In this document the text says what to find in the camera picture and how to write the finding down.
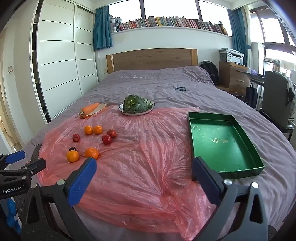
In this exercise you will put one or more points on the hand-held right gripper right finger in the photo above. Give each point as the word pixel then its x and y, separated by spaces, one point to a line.
pixel 205 178

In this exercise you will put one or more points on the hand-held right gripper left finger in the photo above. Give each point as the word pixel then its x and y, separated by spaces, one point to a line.
pixel 82 180

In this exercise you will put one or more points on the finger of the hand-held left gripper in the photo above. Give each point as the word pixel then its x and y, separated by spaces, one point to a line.
pixel 37 165
pixel 15 157

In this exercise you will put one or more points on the orange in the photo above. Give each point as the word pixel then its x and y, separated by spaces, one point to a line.
pixel 98 129
pixel 72 156
pixel 88 130
pixel 91 153

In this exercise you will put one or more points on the green tray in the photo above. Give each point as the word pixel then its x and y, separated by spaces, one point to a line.
pixel 222 143

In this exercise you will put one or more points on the person's left hand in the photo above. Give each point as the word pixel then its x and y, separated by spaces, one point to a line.
pixel 13 215

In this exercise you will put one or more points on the pink plastic sheet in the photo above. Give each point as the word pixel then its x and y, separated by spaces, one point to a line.
pixel 138 162

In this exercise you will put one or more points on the carrot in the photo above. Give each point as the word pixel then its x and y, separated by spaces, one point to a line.
pixel 90 108

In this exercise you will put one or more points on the orange oval plate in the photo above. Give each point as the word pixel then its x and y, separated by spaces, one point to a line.
pixel 99 108

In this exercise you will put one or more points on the white round plate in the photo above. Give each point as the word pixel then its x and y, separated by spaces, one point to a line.
pixel 148 110

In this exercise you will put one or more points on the bok choy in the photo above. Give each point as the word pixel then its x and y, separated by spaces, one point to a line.
pixel 135 104

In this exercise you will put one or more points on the small dark loop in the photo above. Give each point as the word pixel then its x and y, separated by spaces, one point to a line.
pixel 180 88

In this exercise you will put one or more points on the black bag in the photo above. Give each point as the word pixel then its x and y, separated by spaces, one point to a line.
pixel 251 95

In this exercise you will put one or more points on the wooden dresser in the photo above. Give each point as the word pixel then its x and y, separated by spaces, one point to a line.
pixel 231 76

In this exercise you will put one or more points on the black backpack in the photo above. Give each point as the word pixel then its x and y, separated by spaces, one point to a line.
pixel 210 70

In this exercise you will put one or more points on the white wardrobe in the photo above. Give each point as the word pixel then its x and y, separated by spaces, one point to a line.
pixel 60 58

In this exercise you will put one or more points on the grey chair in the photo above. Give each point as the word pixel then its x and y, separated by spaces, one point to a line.
pixel 275 92

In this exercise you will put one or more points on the bed with purple cover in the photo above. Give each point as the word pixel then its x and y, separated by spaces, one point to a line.
pixel 150 81

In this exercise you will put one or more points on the white printer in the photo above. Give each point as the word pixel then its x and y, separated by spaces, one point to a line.
pixel 232 55

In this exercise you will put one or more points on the teal curtain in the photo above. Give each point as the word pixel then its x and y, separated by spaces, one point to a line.
pixel 103 27
pixel 238 32

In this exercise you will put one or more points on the row of books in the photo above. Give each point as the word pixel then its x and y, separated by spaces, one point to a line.
pixel 166 23

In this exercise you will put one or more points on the light switch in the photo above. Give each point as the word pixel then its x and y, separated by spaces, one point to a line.
pixel 10 69

